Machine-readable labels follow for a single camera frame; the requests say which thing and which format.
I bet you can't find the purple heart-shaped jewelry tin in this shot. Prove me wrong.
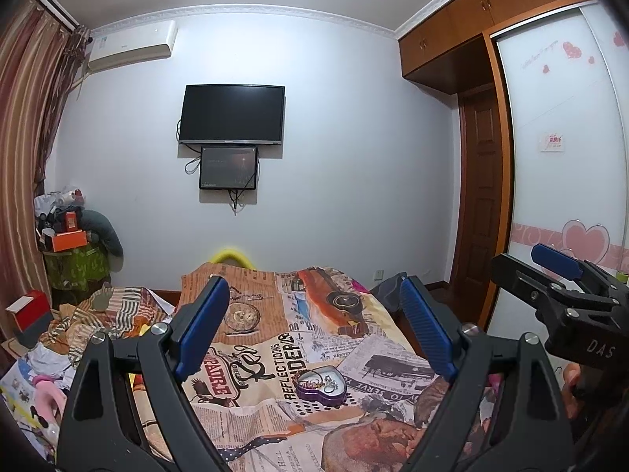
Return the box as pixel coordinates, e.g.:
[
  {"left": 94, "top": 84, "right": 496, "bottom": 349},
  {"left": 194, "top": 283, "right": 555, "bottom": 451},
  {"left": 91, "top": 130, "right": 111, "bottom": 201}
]
[{"left": 292, "top": 365, "right": 348, "bottom": 408}]

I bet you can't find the dark blue backpack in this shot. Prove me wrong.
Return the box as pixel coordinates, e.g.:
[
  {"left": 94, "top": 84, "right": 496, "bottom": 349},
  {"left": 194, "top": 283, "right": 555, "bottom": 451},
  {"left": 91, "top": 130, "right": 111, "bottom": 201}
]
[{"left": 370, "top": 272, "right": 407, "bottom": 312}]

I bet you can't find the brown wooden door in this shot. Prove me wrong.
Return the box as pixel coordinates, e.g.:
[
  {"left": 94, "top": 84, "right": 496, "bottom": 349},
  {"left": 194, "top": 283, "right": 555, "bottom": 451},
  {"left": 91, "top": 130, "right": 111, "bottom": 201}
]
[{"left": 451, "top": 87, "right": 502, "bottom": 324}]

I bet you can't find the printed newspaper-pattern bedspread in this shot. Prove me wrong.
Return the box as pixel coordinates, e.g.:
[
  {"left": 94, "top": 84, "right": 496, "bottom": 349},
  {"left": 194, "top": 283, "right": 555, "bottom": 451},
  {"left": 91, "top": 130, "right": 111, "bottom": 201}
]
[{"left": 127, "top": 262, "right": 493, "bottom": 472}]

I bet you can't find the orange box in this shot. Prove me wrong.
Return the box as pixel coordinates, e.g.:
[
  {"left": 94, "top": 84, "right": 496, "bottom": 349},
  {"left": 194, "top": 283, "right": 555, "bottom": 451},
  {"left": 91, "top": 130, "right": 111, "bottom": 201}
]
[{"left": 44, "top": 230, "right": 88, "bottom": 253}]

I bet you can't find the red gift box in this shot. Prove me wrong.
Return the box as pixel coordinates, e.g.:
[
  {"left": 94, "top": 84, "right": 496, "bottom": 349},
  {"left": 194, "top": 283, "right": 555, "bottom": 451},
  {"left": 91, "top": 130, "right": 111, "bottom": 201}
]
[{"left": 6, "top": 290, "right": 51, "bottom": 332}]

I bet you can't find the white sliding wardrobe door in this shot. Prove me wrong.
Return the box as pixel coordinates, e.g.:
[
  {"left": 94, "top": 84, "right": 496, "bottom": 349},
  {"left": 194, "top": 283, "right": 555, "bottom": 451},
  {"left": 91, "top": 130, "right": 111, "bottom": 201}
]
[{"left": 486, "top": 1, "right": 629, "bottom": 355}]

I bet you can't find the brown wooden wardrobe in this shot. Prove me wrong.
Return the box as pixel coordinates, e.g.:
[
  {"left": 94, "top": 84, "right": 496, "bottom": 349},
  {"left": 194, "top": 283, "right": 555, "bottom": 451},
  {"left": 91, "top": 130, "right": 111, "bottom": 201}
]
[{"left": 397, "top": 0, "right": 598, "bottom": 95}]

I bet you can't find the white air conditioner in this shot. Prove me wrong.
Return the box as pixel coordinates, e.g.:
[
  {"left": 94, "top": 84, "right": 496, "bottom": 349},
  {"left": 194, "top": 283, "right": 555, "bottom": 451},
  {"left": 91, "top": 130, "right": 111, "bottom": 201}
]
[{"left": 87, "top": 20, "right": 178, "bottom": 72}]

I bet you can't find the striped red curtain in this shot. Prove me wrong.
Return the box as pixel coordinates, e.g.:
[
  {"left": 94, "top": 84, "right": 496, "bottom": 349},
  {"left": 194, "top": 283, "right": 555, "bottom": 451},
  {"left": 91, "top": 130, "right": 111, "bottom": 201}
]
[{"left": 1, "top": 0, "right": 90, "bottom": 338}]

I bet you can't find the yellow plastic ring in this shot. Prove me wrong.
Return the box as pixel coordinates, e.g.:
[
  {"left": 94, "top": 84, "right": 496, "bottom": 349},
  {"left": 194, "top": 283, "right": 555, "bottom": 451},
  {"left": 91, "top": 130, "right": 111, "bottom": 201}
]
[{"left": 210, "top": 247, "right": 256, "bottom": 271}]

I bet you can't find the small black wall monitor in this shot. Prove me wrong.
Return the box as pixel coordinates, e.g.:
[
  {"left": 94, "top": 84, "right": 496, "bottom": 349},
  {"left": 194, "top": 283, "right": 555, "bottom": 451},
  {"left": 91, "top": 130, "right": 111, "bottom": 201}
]
[{"left": 199, "top": 145, "right": 258, "bottom": 191}]

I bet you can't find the black wall-mounted television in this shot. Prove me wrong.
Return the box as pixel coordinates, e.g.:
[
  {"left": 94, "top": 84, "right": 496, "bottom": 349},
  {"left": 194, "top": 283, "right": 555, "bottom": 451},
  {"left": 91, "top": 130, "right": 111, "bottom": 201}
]
[{"left": 178, "top": 84, "right": 286, "bottom": 145}]

